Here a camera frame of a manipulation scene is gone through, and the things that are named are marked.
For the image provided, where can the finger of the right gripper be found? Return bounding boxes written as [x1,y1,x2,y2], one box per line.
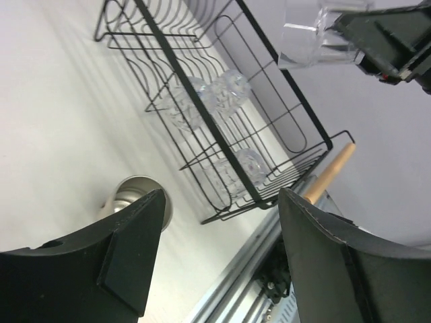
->
[333,1,430,84]

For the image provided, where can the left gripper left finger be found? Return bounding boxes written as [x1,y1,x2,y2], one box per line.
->
[1,189,166,322]

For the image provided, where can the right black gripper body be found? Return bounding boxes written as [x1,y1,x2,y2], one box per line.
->
[416,48,430,94]

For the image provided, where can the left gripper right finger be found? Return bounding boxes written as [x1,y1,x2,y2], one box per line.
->
[278,188,430,322]

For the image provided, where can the steel cup cork base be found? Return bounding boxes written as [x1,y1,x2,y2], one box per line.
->
[97,175,173,231]

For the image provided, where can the black wire dish rack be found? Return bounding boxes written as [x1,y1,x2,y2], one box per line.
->
[94,1,334,223]

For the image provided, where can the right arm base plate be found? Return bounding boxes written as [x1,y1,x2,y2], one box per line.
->
[253,238,292,304]

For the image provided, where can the aluminium mounting rail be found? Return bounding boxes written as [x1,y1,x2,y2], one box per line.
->
[181,191,341,323]

